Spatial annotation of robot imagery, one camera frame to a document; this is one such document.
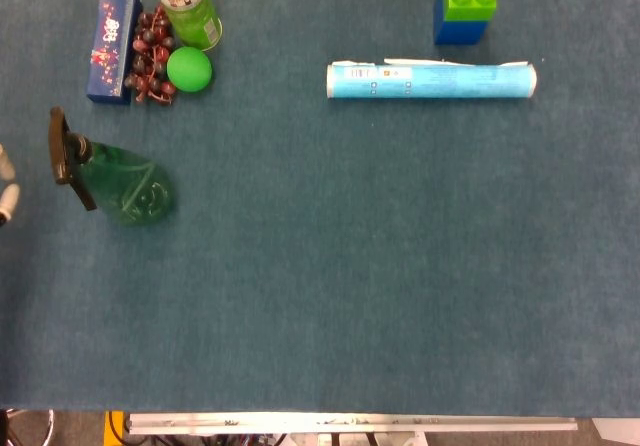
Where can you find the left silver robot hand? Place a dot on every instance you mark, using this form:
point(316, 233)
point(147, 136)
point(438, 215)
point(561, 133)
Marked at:
point(7, 198)

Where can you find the green transparent spray bottle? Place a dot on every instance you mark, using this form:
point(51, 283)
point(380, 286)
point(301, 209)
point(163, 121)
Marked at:
point(125, 186)

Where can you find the dark blue printed box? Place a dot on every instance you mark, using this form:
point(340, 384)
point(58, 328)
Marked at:
point(112, 51)

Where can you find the red grape bunch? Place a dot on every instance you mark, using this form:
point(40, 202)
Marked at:
point(147, 61)

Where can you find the green ball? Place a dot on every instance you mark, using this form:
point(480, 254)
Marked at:
point(189, 69)

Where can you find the green cylindrical can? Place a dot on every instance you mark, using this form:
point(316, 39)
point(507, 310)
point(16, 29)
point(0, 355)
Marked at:
point(187, 11)

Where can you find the blue felt table cloth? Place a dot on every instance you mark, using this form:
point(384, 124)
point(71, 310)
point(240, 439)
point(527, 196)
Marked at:
point(400, 241)

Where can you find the light blue rolled tube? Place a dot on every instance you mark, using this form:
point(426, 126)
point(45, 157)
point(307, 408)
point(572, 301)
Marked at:
point(440, 81)

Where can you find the blue toy brick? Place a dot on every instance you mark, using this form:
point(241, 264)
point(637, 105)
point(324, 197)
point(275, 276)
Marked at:
point(457, 32)

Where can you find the white panel corner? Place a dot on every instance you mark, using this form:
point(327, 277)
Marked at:
point(620, 433)

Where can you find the yellow frame part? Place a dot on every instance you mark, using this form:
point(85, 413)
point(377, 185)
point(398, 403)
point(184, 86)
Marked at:
point(107, 428)

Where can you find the aluminium table rail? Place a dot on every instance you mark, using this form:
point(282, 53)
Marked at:
point(350, 422)

